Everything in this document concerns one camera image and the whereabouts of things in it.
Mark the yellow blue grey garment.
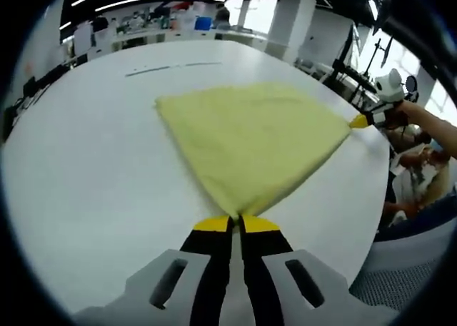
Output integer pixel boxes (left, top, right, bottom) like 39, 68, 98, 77
154, 82, 353, 217

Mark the grey mesh chair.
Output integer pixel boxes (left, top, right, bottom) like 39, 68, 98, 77
348, 217, 457, 315

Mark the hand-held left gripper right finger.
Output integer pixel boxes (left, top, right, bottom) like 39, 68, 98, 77
238, 214, 358, 326

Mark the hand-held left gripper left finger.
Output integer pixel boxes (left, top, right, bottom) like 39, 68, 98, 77
123, 214, 236, 326

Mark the blue storage box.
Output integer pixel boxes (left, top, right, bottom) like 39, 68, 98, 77
194, 14, 212, 31

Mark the person's right hand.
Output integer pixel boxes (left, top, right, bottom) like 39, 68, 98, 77
383, 103, 412, 130

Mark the white lab counter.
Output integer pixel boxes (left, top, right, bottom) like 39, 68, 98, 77
69, 25, 273, 58

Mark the white square column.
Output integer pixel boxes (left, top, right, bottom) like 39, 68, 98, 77
265, 0, 316, 56

